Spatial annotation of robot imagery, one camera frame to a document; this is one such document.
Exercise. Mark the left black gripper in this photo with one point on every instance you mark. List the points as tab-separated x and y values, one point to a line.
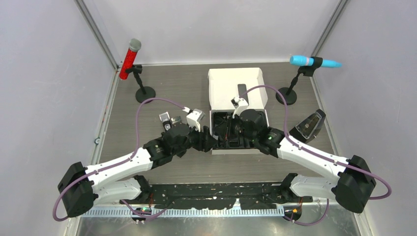
205	140

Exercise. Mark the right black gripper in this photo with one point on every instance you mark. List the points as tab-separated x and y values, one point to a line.
237	117

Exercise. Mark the black silver hair clipper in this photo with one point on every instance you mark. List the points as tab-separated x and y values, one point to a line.
167	121

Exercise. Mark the white hair clipper box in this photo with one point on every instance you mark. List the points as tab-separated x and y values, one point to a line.
224	85

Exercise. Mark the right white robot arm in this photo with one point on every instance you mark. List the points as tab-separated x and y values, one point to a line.
346	180

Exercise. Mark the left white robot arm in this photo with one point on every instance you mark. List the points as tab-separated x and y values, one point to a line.
82	187

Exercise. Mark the right black microphone stand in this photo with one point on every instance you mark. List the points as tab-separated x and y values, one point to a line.
290	96

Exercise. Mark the black microphone stand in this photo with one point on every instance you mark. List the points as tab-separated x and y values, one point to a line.
290	96
144	92

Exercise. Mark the left black microphone stand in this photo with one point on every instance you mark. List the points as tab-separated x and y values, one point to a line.
144	92

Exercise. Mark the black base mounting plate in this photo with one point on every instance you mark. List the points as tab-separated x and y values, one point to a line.
217	196

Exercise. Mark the black clear-window charger stand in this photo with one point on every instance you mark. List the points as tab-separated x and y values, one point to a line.
308	129

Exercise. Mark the blue microphone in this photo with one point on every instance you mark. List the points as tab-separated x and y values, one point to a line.
299	60

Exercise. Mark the red glitter microphone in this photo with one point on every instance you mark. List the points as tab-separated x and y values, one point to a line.
134	46

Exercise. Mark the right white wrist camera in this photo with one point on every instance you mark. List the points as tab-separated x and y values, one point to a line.
240	104

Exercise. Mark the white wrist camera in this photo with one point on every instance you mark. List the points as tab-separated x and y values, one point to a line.
193	118
240	104

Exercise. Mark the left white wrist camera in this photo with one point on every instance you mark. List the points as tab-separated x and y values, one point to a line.
193	118

